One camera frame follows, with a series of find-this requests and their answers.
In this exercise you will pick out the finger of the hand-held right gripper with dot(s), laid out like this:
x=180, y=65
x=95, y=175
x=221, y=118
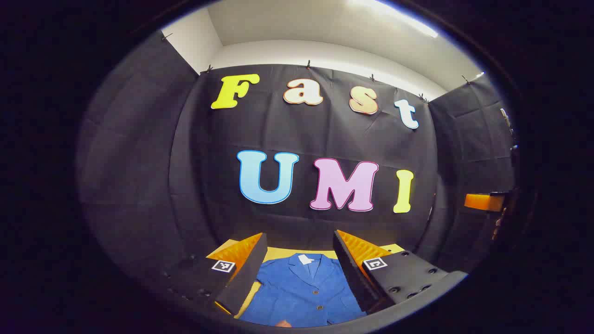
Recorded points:
x=482, y=202

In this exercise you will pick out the grey metal fixture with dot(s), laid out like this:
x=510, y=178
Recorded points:
x=508, y=120

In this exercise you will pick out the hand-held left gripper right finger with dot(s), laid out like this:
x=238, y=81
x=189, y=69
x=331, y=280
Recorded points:
x=352, y=273

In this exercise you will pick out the black backdrop cloth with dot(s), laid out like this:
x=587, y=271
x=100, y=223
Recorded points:
x=315, y=139

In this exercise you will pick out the row of black cloth clips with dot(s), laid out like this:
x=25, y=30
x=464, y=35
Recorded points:
x=308, y=64

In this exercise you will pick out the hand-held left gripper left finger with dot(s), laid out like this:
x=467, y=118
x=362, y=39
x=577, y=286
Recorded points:
x=248, y=278

